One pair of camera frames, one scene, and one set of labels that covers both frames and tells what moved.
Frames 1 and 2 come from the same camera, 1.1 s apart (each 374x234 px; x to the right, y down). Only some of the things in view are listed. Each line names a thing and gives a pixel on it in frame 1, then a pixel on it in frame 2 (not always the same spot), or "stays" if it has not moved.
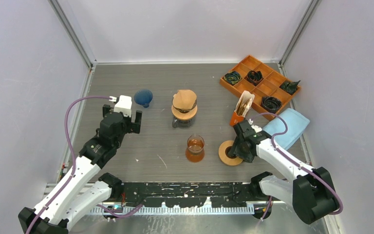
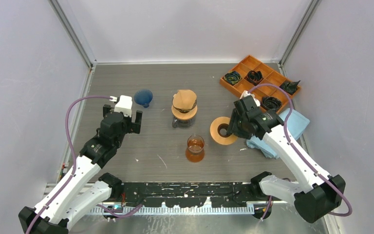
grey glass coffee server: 176,123 stays
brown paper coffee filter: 184,99 stays
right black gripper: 235,149 -> 233,127
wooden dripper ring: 229,161 -> 221,122
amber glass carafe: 195,152 stays
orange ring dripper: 184,116 stays
